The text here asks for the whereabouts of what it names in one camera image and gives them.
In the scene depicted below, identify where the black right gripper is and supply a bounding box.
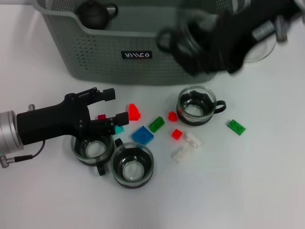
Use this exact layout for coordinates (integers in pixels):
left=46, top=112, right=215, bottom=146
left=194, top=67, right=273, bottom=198
left=176, top=0, right=298, bottom=76

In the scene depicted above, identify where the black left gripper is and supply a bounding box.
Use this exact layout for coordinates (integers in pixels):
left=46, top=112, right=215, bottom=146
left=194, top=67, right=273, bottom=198
left=16, top=87, right=130, bottom=146

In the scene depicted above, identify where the glass teacup with black sleeve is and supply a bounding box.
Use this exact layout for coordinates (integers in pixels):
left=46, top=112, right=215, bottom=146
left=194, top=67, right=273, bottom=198
left=71, top=135, right=115, bottom=177
left=176, top=85, right=226, bottom=126
left=156, top=14, right=222, bottom=72
left=110, top=137, right=155, bottom=189

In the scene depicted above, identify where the grey-green perforated storage bin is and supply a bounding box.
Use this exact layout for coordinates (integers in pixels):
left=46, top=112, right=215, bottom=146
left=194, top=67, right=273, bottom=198
left=30, top=0, right=251, bottom=86

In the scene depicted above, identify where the tall red wedge brick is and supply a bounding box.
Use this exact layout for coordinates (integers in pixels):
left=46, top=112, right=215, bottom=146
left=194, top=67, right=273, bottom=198
left=125, top=103, right=142, bottom=122

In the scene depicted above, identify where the blue square plate brick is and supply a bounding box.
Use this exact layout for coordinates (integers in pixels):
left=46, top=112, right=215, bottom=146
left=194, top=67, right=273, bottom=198
left=131, top=125, right=155, bottom=145

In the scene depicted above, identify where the green rectangular brick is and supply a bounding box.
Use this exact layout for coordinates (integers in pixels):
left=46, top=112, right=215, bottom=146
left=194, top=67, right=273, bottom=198
left=148, top=116, right=165, bottom=133

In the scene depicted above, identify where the glass carafe with black lid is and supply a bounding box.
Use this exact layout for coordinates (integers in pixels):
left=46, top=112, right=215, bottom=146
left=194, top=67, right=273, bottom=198
left=238, top=0, right=283, bottom=63

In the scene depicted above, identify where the small red cube brick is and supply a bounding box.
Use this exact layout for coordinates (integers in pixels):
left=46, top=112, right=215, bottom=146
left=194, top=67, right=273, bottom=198
left=171, top=128, right=183, bottom=140

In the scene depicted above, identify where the white plate brick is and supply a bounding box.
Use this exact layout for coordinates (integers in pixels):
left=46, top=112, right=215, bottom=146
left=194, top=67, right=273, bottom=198
left=184, top=132, right=202, bottom=148
left=171, top=146, right=191, bottom=164

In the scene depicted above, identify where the green flat plate brick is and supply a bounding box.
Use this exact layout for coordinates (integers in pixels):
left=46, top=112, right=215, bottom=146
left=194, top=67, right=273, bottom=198
left=226, top=119, right=246, bottom=136

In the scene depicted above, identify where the black ceramic teapot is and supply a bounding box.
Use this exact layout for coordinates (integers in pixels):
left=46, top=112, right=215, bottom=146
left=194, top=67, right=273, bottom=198
left=75, top=0, right=119, bottom=29

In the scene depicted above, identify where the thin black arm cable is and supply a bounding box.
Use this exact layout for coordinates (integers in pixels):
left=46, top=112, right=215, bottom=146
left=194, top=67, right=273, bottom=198
left=14, top=139, right=46, bottom=162

